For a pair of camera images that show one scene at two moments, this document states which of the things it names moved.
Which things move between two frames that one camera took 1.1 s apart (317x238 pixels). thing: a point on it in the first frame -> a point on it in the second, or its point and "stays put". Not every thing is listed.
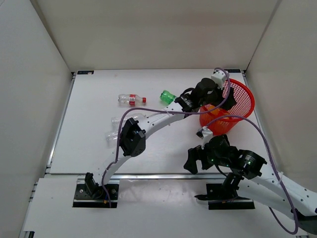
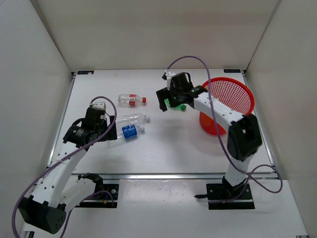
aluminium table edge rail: x=154 y=177 stays put
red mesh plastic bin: x=223 y=122 stays put
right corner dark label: x=233 y=70 stays put
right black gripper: x=195 y=153 -> x=165 y=93
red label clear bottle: x=131 y=99 stays put
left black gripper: x=230 y=101 -> x=111 y=135
